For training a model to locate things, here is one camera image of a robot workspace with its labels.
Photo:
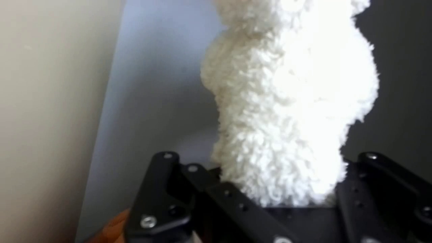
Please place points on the grey drawer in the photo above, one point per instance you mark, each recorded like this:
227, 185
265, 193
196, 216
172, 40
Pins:
153, 89

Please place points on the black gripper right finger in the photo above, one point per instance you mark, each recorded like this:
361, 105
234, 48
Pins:
386, 197

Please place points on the white fluffy teddy bear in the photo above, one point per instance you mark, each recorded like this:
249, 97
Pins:
292, 112

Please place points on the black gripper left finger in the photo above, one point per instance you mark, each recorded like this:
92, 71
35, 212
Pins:
180, 202

